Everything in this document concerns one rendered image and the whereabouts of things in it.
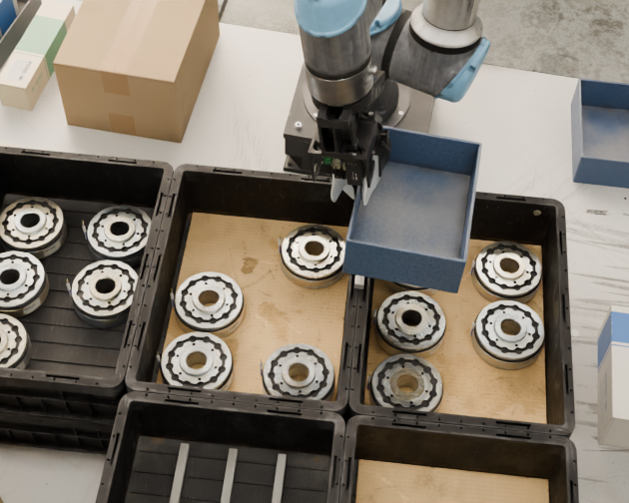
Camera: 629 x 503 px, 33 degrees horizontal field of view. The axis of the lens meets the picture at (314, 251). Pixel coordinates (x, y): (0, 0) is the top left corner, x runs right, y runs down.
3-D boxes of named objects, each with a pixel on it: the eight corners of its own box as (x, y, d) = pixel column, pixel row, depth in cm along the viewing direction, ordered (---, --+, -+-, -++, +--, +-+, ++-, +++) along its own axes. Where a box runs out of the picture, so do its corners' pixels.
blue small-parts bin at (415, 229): (366, 157, 148) (371, 123, 142) (473, 176, 147) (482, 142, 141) (341, 272, 136) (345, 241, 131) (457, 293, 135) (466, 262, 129)
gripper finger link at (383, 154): (354, 177, 134) (347, 128, 127) (357, 166, 135) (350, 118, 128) (391, 180, 133) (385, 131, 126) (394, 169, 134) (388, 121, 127)
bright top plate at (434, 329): (380, 288, 160) (380, 286, 159) (446, 297, 159) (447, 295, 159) (373, 345, 154) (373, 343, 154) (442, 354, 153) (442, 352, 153)
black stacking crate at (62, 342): (2, 194, 175) (-14, 147, 166) (180, 211, 174) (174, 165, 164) (-75, 407, 152) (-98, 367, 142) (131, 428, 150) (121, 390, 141)
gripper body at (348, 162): (311, 185, 128) (298, 114, 119) (326, 134, 133) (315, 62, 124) (372, 192, 126) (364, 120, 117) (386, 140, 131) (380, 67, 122)
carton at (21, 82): (50, 22, 215) (44, -2, 210) (78, 27, 215) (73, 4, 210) (1, 105, 201) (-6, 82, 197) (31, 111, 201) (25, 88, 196)
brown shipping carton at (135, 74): (115, 19, 216) (104, -45, 203) (220, 35, 214) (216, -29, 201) (67, 125, 199) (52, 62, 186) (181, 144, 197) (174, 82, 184)
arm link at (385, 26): (343, 24, 187) (347, -36, 176) (413, 50, 184) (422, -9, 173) (313, 68, 181) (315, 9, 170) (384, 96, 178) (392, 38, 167)
